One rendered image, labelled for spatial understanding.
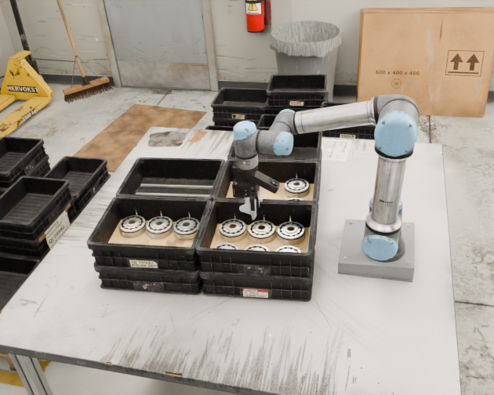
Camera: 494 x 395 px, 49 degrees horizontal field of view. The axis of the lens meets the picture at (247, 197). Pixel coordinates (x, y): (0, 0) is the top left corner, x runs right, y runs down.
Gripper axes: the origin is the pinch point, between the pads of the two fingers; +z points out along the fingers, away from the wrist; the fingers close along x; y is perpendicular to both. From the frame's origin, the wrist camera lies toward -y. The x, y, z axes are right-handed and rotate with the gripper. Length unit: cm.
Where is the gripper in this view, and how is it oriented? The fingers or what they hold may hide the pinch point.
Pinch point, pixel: (256, 212)
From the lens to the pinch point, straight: 197.6
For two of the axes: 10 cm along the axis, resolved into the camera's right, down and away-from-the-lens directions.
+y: -9.8, -0.6, 2.0
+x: -2.0, 5.7, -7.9
